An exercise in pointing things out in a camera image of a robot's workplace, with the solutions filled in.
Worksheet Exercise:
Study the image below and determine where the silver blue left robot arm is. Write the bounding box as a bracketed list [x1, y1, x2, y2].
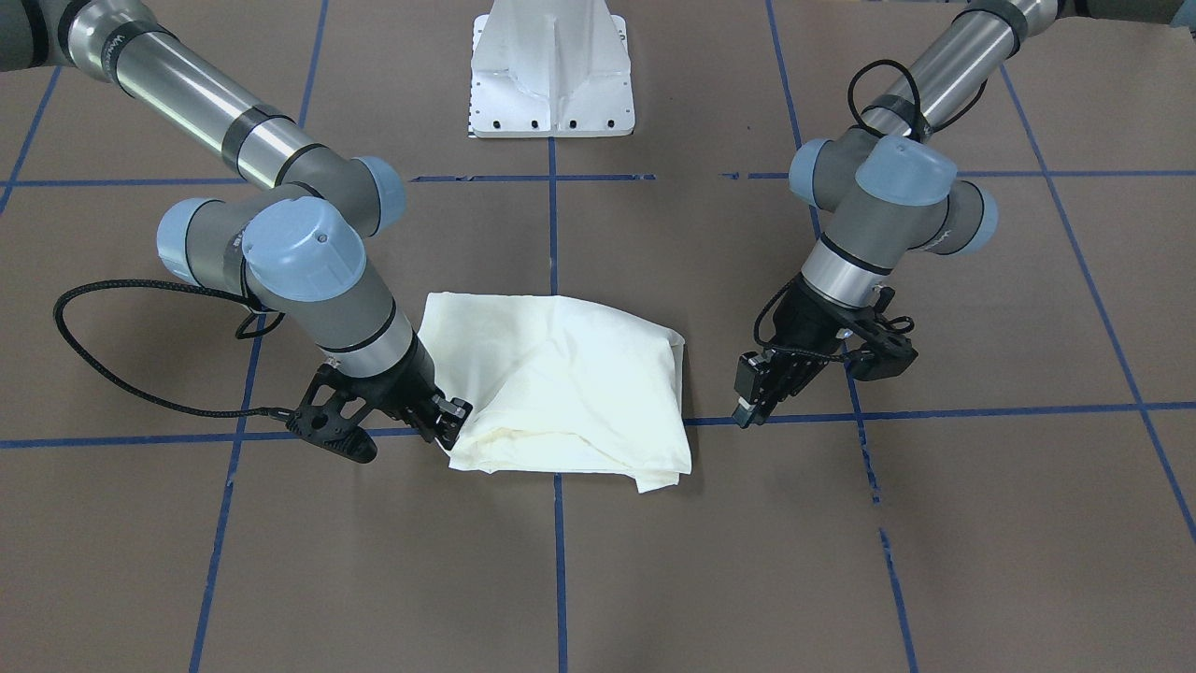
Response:
[732, 1, 1062, 427]

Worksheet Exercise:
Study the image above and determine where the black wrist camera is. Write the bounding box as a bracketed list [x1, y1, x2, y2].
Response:
[283, 365, 377, 464]
[843, 285, 919, 380]

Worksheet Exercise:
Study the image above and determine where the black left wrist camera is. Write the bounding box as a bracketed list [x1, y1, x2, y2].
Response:
[843, 285, 919, 380]

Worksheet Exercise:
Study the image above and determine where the cream white long-sleeve shirt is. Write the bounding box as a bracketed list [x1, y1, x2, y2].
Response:
[419, 293, 692, 492]

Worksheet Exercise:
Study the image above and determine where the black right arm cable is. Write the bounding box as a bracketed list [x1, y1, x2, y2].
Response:
[51, 279, 309, 422]

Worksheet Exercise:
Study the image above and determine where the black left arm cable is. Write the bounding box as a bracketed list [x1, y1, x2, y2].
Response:
[847, 59, 991, 141]

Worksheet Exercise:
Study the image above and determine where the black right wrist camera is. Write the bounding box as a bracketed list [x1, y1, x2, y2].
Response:
[283, 365, 377, 464]

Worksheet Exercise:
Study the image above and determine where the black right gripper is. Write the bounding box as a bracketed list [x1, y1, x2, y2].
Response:
[327, 337, 472, 452]

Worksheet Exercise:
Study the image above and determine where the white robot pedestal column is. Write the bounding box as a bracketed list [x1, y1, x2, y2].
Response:
[466, 1, 636, 139]

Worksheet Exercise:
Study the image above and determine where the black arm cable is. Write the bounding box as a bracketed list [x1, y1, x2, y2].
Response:
[51, 279, 309, 422]
[847, 59, 991, 141]

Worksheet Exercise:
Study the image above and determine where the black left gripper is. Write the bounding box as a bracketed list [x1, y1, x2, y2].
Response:
[732, 277, 854, 429]

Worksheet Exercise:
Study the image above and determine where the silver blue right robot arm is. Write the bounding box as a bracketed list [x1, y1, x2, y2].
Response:
[4, 1, 472, 464]

